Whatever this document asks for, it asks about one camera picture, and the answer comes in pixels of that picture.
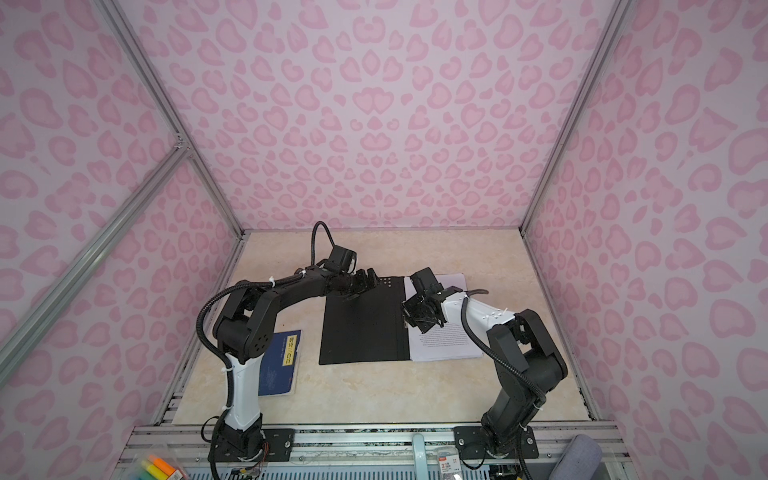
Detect orange and black folder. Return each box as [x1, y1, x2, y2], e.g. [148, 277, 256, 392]
[319, 277, 410, 365]

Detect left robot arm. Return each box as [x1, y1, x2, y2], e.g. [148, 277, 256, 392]
[195, 221, 380, 475]

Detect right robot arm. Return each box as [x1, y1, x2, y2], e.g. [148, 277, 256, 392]
[402, 287, 568, 462]

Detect blue book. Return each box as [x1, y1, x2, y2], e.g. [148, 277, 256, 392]
[258, 330, 302, 397]

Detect small red label bag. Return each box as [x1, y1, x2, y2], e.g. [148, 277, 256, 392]
[435, 447, 463, 480]

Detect grey cloth roll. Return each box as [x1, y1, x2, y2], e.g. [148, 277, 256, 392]
[548, 434, 603, 480]

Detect highlighter marker pack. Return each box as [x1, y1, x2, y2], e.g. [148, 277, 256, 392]
[130, 454, 188, 480]

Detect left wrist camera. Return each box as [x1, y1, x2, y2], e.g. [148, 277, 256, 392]
[323, 245, 357, 274]

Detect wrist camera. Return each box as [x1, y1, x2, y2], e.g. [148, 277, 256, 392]
[323, 245, 357, 274]
[410, 267, 462, 302]

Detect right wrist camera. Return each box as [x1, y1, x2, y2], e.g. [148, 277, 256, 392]
[410, 267, 462, 302]

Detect light blue handle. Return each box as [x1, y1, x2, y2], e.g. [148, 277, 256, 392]
[412, 433, 429, 480]

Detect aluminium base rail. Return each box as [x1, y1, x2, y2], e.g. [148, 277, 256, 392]
[109, 421, 638, 479]

